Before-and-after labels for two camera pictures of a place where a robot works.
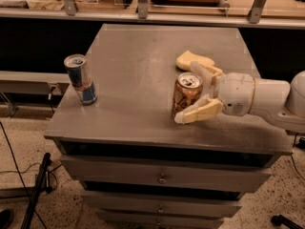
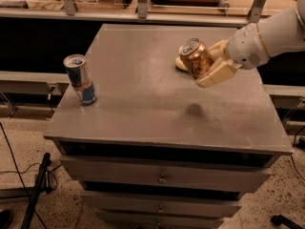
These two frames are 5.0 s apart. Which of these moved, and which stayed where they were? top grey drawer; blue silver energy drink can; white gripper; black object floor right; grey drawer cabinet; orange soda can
Moved: orange soda can; white gripper
Stayed: grey drawer cabinet; top grey drawer; blue silver energy drink can; black object floor right
